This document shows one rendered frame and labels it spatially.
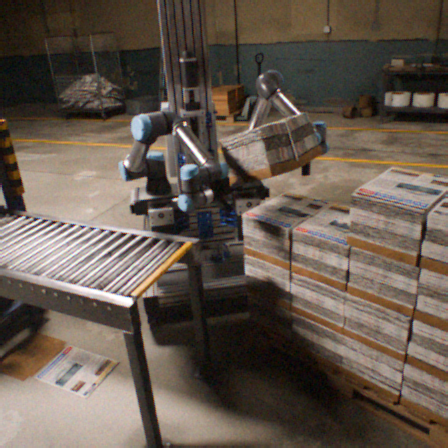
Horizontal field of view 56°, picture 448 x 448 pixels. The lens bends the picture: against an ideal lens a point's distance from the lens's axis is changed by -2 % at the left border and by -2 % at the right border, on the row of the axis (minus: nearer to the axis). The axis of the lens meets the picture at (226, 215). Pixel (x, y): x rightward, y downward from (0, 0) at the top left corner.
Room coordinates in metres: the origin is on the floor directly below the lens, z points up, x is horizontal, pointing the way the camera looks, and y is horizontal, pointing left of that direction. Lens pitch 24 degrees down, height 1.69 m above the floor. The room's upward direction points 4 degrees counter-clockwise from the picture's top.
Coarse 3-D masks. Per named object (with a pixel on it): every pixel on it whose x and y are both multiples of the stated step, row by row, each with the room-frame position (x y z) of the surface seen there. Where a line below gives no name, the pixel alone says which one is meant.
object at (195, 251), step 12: (36, 216) 2.15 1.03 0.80; (48, 216) 2.14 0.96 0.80; (96, 228) 1.95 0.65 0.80; (108, 228) 1.94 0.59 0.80; (120, 228) 1.93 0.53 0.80; (168, 240) 1.77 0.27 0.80; (180, 240) 1.75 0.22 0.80; (192, 240) 1.74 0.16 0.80; (192, 252) 1.72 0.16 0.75; (192, 264) 1.72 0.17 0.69
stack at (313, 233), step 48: (288, 192) 2.18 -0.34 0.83; (288, 240) 1.74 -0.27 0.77; (336, 240) 1.59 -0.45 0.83; (288, 288) 1.74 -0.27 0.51; (336, 288) 1.58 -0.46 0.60; (384, 288) 1.42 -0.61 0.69; (432, 288) 1.29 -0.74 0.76; (288, 336) 1.75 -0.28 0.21; (336, 336) 1.55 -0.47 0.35; (384, 336) 1.40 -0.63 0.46; (432, 336) 1.27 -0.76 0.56; (336, 384) 1.54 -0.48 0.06; (384, 384) 1.38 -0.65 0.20; (432, 384) 1.25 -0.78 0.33; (432, 432) 1.22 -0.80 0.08
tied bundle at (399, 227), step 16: (352, 208) 1.54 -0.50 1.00; (368, 208) 1.49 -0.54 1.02; (384, 208) 1.44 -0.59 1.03; (400, 208) 1.40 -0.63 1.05; (416, 208) 1.37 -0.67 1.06; (432, 208) 1.40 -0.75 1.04; (352, 224) 1.53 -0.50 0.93; (368, 224) 1.48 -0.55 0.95; (384, 224) 1.44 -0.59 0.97; (400, 224) 1.40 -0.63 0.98; (416, 224) 1.35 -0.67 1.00; (368, 240) 1.48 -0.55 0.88; (384, 240) 1.43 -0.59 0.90; (400, 240) 1.39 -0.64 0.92; (416, 240) 1.35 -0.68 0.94; (416, 256) 1.35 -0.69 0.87
